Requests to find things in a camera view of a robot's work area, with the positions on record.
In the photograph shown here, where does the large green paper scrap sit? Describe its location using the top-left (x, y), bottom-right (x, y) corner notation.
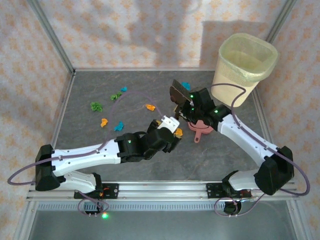
top-left (90, 101), bottom-right (104, 113)

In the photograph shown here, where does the black electronics box with light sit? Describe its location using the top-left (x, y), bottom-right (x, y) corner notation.
top-left (83, 201), bottom-right (110, 220)

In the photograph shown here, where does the pink plastic dustpan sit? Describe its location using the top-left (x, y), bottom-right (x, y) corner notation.
top-left (188, 119), bottom-right (215, 144)

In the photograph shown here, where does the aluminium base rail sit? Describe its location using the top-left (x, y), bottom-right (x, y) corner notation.
top-left (26, 180), bottom-right (300, 202)

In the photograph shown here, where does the grey metal shelf panel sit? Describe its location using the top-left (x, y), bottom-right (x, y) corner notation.
top-left (27, 209), bottom-right (296, 240)

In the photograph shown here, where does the cream plastic waste basket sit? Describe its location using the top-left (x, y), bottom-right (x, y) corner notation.
top-left (210, 33), bottom-right (279, 108)

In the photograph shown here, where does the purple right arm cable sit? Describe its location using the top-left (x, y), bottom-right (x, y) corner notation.
top-left (209, 83), bottom-right (311, 218)

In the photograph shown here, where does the aluminium frame bar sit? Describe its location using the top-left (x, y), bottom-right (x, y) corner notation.
top-left (72, 66), bottom-right (216, 73)
top-left (26, 0), bottom-right (77, 76)
top-left (251, 88), bottom-right (280, 151)
top-left (264, 0), bottom-right (300, 43)
top-left (12, 201), bottom-right (38, 240)
top-left (48, 72), bottom-right (76, 148)
top-left (286, 201), bottom-right (316, 240)

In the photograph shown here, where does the pale green bin liner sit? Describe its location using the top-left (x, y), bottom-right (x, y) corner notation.
top-left (218, 33), bottom-right (279, 83)

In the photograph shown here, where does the grey slotted cable duct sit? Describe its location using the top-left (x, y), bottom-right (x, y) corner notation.
top-left (36, 202), bottom-right (292, 212)

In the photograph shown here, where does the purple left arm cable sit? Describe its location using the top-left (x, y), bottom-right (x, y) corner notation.
top-left (7, 91), bottom-right (166, 217)

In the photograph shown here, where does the dark brown hand brush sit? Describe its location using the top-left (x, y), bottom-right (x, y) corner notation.
top-left (168, 79), bottom-right (195, 114)

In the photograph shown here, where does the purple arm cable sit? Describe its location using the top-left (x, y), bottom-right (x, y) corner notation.
top-left (7, 91), bottom-right (166, 217)
top-left (209, 83), bottom-right (311, 218)

